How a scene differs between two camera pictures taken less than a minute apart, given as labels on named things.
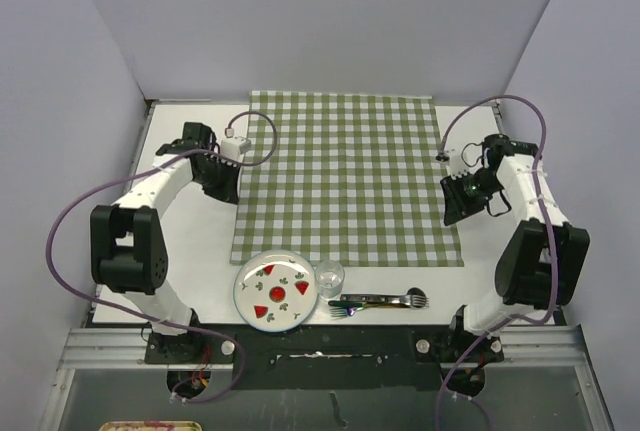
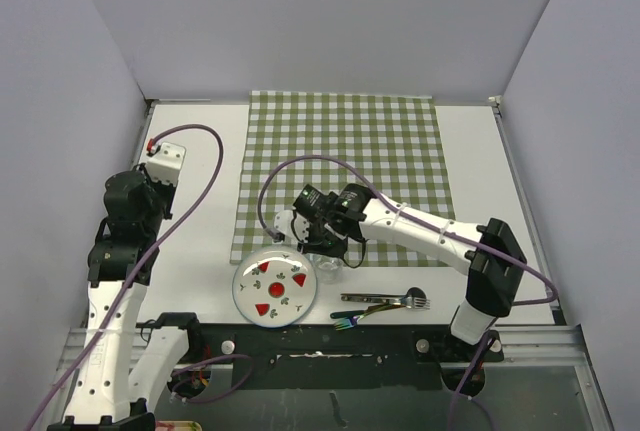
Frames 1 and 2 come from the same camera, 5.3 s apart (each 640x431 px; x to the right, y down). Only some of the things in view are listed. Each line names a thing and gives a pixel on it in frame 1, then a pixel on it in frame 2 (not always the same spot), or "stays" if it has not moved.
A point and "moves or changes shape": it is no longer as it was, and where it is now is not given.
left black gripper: (228, 192) -> (167, 188)
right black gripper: (457, 206) -> (311, 244)
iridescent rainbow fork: (349, 311) -> (349, 322)
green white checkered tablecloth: (356, 177) stays
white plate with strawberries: (275, 291) stays
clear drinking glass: (330, 277) moves or changes shape
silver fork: (410, 299) stays
